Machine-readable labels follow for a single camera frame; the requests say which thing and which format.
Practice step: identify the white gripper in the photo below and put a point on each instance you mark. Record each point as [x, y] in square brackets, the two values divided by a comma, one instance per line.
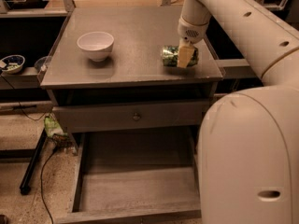
[191, 32]

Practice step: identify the green soda can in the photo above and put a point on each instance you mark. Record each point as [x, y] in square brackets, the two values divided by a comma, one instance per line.
[170, 57]

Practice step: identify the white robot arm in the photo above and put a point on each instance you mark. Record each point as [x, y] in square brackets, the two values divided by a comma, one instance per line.
[248, 147]

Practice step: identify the grey wooden drawer cabinet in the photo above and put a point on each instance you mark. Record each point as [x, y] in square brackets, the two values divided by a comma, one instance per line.
[134, 71]

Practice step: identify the round metal drawer knob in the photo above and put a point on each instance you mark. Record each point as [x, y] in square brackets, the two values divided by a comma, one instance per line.
[136, 117]

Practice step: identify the closed grey top drawer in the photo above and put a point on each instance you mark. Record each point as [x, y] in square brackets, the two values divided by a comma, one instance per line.
[110, 117]

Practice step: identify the open grey middle drawer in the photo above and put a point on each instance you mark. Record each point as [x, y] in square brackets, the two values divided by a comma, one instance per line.
[144, 176]

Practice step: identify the grey side shelf beam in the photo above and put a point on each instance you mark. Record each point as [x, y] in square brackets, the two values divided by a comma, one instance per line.
[235, 69]

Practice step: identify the white ceramic bowl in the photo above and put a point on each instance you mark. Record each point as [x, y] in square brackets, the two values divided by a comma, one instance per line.
[96, 46]

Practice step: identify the small clear glass bowl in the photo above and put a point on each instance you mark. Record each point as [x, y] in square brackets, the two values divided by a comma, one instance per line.
[42, 64]

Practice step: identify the green snack bag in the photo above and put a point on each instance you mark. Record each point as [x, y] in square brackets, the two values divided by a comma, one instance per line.
[53, 129]

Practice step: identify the blue patterned bowl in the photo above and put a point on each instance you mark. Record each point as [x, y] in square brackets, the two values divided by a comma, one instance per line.
[12, 64]

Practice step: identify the black metal floor bar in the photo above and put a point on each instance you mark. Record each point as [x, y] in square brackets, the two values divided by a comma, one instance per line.
[25, 184]

